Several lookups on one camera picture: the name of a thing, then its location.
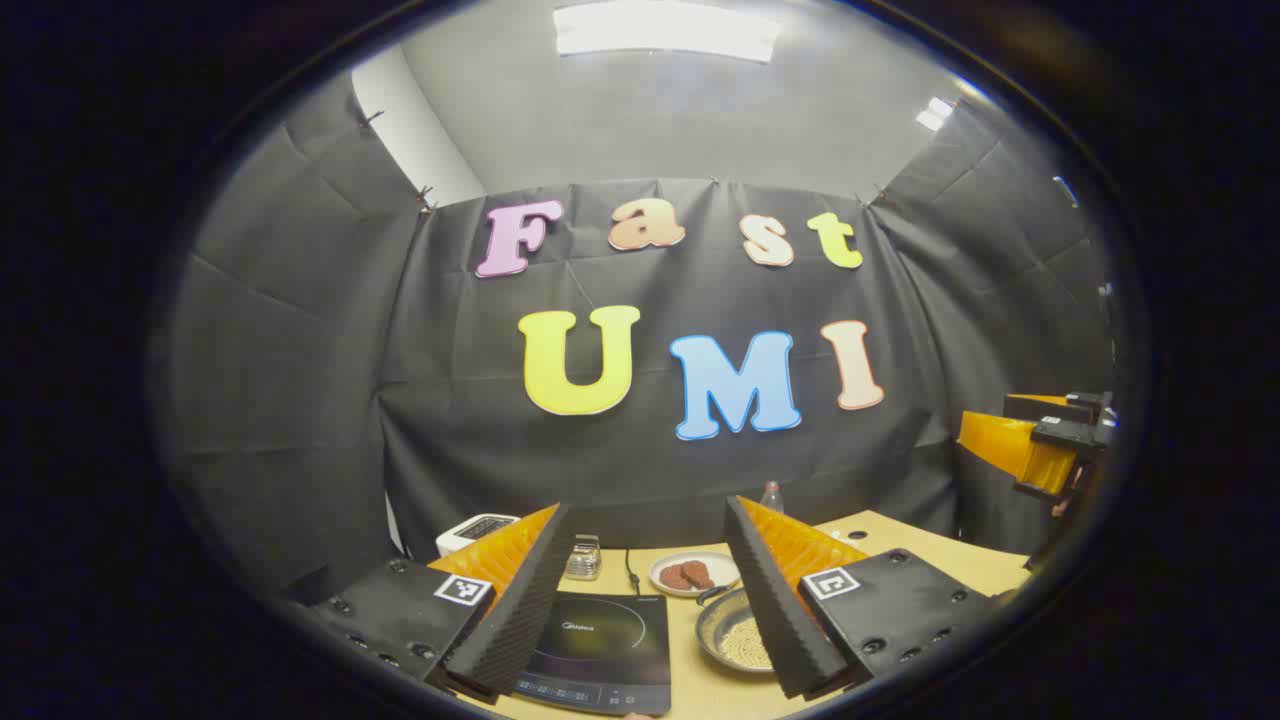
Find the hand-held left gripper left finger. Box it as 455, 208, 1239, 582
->
298, 503, 577, 703

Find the large ceiling light panel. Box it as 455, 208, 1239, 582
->
553, 0, 781, 63

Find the white round plate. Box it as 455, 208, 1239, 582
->
649, 551, 741, 598

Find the white toaster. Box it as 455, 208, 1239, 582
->
436, 513, 521, 557

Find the steel pot with black handles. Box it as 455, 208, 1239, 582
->
695, 586, 779, 674

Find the black backdrop cloth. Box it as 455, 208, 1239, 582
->
165, 75, 1116, 601

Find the black induction cooktop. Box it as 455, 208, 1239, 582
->
513, 590, 672, 716

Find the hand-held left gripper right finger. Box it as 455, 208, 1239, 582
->
724, 495, 1006, 701

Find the pile of soybeans in pot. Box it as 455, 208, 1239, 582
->
720, 617, 776, 669

